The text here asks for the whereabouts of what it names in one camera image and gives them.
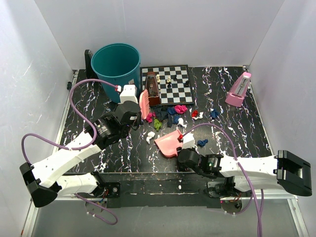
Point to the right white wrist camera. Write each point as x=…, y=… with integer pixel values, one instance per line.
x=187, y=141

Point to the black chess piece right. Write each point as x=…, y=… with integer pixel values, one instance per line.
x=187, y=83

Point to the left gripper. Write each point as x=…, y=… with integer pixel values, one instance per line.
x=138, y=122

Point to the pink metronome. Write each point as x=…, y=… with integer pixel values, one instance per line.
x=236, y=94

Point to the black metronome behind bucket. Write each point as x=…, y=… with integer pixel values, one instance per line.
x=90, y=74

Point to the pink dustpan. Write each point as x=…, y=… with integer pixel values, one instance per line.
x=169, y=144

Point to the green paper scrap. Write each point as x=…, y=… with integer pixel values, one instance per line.
x=157, y=124

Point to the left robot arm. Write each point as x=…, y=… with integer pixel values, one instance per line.
x=47, y=179

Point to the small white paper scrap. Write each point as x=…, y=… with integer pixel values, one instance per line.
x=181, y=123

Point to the blue paper scrap far right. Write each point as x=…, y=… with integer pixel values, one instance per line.
x=214, y=114

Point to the teal plastic bucket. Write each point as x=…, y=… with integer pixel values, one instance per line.
x=118, y=64

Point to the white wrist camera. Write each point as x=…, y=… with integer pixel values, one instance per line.
x=187, y=141
x=127, y=93

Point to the blue paper scrap lower centre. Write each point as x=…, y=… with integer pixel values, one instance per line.
x=176, y=119

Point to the red paper scrap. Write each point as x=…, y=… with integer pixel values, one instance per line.
x=195, y=113

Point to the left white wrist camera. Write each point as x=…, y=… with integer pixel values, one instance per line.
x=127, y=93

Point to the blue paper scrap by dustpan handle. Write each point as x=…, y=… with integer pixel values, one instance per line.
x=202, y=143

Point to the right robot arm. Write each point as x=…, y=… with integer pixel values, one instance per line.
x=284, y=171

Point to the black and white chessboard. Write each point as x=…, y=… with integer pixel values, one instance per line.
x=177, y=94

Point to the magenta paper scrap left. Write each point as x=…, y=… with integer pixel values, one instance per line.
x=150, y=117

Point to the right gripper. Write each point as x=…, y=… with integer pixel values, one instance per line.
x=182, y=166

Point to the brown wooden metronome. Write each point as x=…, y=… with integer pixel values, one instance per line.
x=151, y=85

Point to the pink hand brush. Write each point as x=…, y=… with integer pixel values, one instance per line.
x=144, y=104

